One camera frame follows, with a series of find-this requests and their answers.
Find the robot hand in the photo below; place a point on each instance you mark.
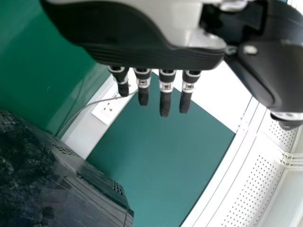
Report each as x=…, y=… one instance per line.
x=165, y=33

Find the black oven with glass door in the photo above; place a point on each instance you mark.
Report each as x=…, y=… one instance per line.
x=54, y=175

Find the white socket strip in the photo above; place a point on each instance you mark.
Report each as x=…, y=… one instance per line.
x=107, y=107

